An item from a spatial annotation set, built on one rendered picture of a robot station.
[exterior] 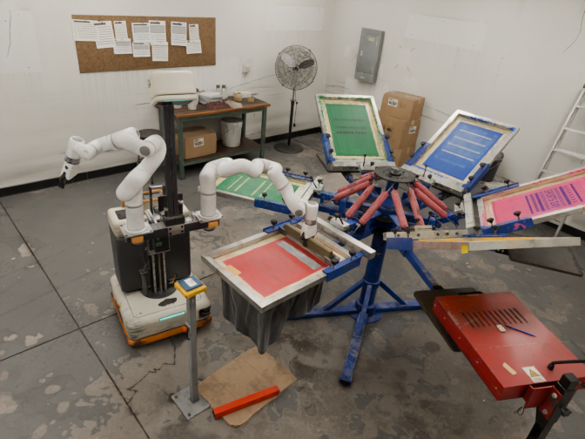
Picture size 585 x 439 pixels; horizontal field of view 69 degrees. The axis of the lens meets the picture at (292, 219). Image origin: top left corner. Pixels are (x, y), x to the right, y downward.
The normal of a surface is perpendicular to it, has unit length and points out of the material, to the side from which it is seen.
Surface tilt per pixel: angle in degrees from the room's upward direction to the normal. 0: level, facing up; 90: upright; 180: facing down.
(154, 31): 88
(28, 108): 90
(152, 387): 0
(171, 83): 64
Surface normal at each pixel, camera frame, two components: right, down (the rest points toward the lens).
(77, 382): 0.09, -0.87
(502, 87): -0.74, 0.27
